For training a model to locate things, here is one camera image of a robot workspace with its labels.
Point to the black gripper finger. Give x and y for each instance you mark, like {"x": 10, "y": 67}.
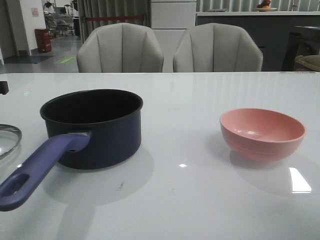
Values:
{"x": 4, "y": 88}

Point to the glass pot lid blue knob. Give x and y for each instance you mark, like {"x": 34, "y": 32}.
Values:
{"x": 10, "y": 137}

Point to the pink plastic bowl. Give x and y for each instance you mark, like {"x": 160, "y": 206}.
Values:
{"x": 261, "y": 134}

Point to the red trash bin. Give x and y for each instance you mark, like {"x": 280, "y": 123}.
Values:
{"x": 43, "y": 40}

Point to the grey curtain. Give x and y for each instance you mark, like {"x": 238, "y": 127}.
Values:
{"x": 111, "y": 8}

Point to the left beige upholstered chair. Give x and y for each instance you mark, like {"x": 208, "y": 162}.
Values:
{"x": 121, "y": 48}

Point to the beige upholstered chair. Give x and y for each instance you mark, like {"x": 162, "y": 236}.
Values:
{"x": 121, "y": 48}
{"x": 216, "y": 47}

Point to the red barrier belt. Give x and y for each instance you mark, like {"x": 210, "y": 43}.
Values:
{"x": 115, "y": 18}

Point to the white refrigerator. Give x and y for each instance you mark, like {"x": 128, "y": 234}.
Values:
{"x": 169, "y": 19}

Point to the right beige upholstered chair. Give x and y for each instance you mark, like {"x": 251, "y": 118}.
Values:
{"x": 216, "y": 47}

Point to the fruit plate on counter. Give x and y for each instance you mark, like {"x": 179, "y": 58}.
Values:
{"x": 264, "y": 6}

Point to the grey kitchen counter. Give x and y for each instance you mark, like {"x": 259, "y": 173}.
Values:
{"x": 269, "y": 30}

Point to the olive cushion seat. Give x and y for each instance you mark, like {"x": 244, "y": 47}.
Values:
{"x": 309, "y": 63}

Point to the dark blue saucepan purple handle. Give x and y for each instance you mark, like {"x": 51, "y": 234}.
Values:
{"x": 87, "y": 130}

